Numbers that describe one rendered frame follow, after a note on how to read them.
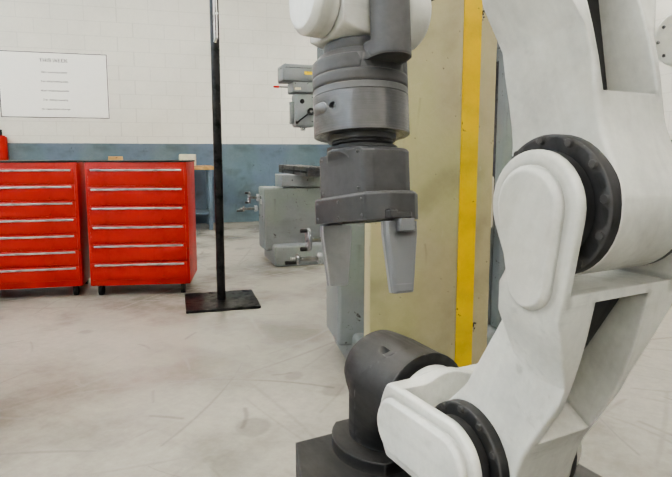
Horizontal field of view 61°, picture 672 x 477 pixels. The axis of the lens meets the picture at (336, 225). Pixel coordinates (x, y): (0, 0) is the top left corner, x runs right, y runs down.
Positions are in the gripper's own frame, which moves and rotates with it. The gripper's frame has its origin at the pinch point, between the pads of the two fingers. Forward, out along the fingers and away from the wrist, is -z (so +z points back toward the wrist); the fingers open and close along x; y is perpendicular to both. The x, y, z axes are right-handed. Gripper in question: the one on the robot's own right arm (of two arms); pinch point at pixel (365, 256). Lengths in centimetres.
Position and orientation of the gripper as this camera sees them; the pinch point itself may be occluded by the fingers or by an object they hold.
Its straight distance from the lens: 52.8
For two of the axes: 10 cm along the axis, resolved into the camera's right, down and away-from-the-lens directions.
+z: -0.3, -10.0, 0.2
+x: 5.0, -0.4, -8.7
